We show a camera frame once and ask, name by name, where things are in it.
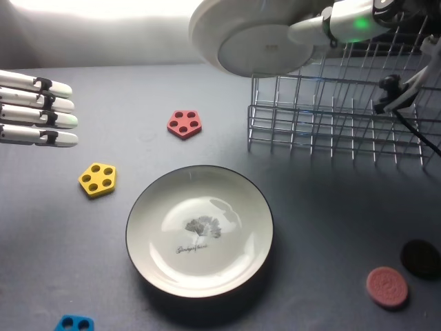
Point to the white plate with leaf print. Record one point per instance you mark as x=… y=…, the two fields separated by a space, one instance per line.
x=200 y=241
x=248 y=38

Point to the dark brown sandwich cookie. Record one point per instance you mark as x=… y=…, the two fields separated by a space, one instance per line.
x=422 y=258

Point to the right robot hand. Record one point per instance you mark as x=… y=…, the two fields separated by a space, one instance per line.
x=351 y=20

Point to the blue pentagon block with holes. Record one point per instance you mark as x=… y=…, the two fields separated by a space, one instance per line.
x=74 y=324

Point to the yellow pentagon block with holes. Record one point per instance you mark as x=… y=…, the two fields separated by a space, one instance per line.
x=98 y=181

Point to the white backdrop curtain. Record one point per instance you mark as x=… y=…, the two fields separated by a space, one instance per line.
x=103 y=34

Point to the grey table cloth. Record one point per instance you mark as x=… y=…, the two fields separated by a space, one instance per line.
x=310 y=207

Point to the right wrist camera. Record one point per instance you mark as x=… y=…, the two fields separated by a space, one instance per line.
x=389 y=84

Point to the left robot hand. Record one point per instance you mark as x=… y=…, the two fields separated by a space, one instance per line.
x=20 y=110

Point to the pink sandwich cookie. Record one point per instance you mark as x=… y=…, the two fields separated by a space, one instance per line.
x=387 y=287

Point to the red pentagon block with holes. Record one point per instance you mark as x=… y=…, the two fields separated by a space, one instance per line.
x=184 y=125

